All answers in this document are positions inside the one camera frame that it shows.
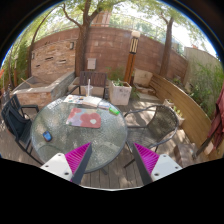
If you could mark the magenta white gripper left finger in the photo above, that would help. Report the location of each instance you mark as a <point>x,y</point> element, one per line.
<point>70,166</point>

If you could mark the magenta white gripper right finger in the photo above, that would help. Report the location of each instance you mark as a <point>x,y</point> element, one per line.
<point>153,166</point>

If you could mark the blue computer mouse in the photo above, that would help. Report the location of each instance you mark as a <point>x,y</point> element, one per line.
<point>47,136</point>

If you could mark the floral red mouse pad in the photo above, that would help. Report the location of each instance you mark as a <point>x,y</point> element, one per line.
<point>82,117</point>

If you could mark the round glass patio table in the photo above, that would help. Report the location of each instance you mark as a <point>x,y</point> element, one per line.
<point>107,141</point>

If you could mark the mesh metal chair right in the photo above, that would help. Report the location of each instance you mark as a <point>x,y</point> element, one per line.
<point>158,130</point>

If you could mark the curved wooden bench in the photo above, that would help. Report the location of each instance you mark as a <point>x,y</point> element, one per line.
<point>197,123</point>

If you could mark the open magazine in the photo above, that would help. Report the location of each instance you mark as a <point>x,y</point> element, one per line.
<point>83,100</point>

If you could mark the green bottle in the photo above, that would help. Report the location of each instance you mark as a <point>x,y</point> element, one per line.
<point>113,110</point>

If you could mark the red folded patio umbrella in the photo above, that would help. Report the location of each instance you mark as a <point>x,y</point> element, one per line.
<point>216,131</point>

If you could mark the black metal chair left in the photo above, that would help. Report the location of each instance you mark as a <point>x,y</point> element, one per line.
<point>19,125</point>

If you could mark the white square planter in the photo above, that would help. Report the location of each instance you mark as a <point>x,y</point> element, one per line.
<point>119,93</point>

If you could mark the stone raised planter bed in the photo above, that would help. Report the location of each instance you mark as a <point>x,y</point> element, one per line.
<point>43,95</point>

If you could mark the beige cushion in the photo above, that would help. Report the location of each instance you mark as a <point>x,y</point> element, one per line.
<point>142,77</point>

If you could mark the wooden slatted chair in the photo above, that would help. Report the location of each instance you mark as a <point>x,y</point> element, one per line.
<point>96,79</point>

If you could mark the tree trunk right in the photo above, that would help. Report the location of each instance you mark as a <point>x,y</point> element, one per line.
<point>167,46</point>

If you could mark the tree trunk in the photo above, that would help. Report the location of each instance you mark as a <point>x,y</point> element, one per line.
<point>84,28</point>
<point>167,46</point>

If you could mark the grey electrical box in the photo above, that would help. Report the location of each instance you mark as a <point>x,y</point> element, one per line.
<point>91,63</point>

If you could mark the tree trunk centre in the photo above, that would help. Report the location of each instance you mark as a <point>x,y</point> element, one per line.
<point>84,28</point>

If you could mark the wooden garden lamp post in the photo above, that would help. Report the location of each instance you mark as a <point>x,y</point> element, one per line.
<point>135,35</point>

